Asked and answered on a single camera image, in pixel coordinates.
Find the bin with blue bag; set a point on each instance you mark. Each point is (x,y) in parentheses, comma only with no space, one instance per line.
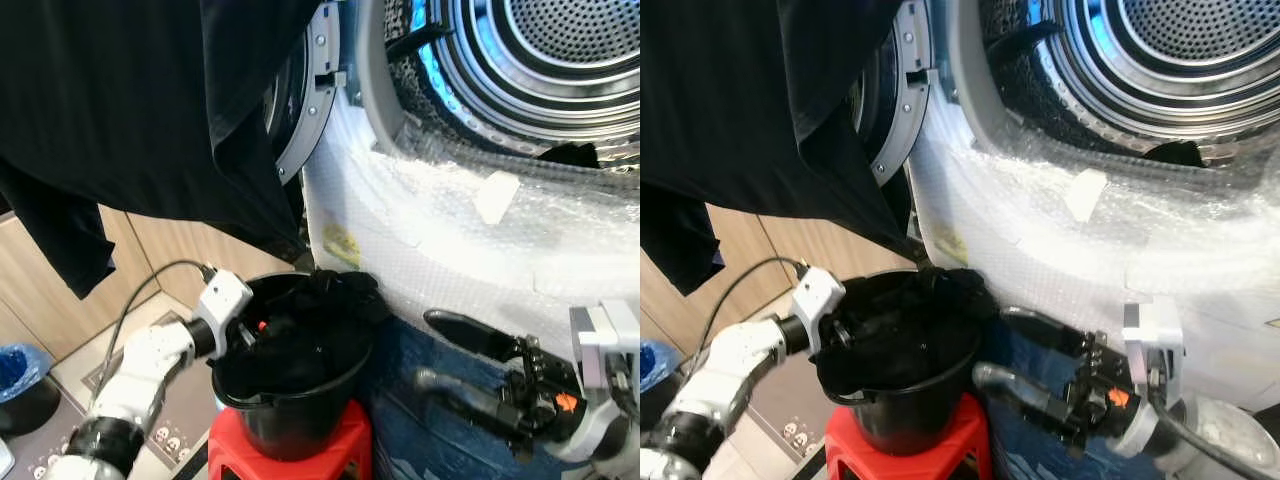
(655,365)
(22,365)

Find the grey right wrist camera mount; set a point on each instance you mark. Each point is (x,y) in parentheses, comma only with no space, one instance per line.
(600,335)
(1150,330)

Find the black garment in drum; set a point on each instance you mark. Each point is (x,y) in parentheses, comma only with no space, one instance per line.
(570,155)
(1175,153)

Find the large black hanging garment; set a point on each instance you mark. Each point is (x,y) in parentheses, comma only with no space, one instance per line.
(120,100)
(740,100)

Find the black plastic bucket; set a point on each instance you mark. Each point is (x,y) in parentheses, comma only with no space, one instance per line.
(900,415)
(290,420)

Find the grey patterned floor mat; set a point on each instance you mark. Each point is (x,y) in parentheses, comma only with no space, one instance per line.
(170,420)
(790,415)

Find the perforated steel washer drum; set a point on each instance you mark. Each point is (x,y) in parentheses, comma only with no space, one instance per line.
(560,40)
(1180,40)

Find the clear bubble wrap sheet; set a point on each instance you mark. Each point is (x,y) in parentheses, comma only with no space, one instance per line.
(450,250)
(1100,260)

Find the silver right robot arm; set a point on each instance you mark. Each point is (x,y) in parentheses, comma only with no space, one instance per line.
(600,445)
(1235,435)

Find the blue denim cloth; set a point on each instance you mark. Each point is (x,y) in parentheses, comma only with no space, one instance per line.
(430,445)
(1010,455)

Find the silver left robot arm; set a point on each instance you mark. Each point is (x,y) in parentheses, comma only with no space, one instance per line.
(720,375)
(140,365)

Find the white front-load washing machine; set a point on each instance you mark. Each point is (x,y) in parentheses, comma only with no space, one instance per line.
(370,50)
(960,50)

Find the white tape piece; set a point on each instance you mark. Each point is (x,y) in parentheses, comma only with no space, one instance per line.
(1085,195)
(495,195)

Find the grey round washer door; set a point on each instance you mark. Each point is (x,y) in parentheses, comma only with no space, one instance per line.
(315,90)
(905,90)

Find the red plastic stool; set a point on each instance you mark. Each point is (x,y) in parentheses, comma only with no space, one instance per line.
(235,450)
(850,455)

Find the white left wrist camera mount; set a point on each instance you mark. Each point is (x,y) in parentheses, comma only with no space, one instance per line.
(225,295)
(820,290)

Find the wooden cabinet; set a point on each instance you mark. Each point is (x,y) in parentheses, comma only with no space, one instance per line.
(770,240)
(170,250)

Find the black clothes pile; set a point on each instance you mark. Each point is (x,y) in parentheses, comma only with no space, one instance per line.
(300,340)
(910,330)

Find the yellow warning sticker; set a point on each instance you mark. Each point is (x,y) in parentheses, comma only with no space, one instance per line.
(950,243)
(340,245)

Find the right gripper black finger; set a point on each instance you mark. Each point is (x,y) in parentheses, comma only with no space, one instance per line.
(1025,395)
(470,333)
(1045,330)
(465,395)

